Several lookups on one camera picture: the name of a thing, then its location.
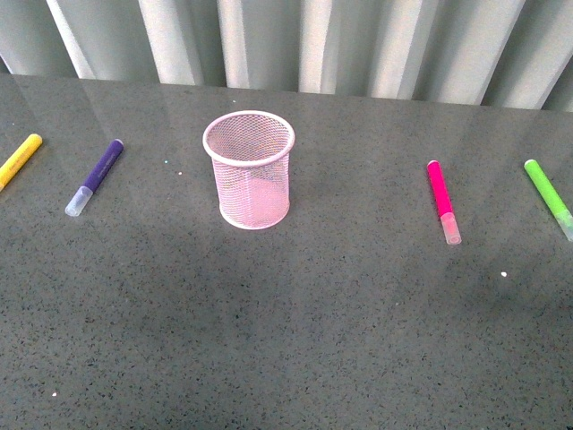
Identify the yellow marker pen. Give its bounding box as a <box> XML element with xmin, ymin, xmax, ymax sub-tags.
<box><xmin>0</xmin><ymin>133</ymin><xmax>43</xmax><ymax>190</ymax></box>

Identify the green marker pen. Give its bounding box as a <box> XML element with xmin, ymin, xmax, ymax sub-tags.
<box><xmin>524</xmin><ymin>159</ymin><xmax>572</xmax><ymax>242</ymax></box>

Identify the pink mesh pen cup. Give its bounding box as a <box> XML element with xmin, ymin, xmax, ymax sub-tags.
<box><xmin>202</xmin><ymin>110</ymin><xmax>295</xmax><ymax>230</ymax></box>

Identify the grey pleated curtain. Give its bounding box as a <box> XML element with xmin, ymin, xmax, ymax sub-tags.
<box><xmin>1</xmin><ymin>1</ymin><xmax>572</xmax><ymax>112</ymax></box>

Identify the purple marker pen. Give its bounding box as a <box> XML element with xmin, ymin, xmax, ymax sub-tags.
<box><xmin>64</xmin><ymin>139</ymin><xmax>124</xmax><ymax>217</ymax></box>

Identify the pink marker pen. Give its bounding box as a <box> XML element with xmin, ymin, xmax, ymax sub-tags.
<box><xmin>427</xmin><ymin>159</ymin><xmax>462</xmax><ymax>245</ymax></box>

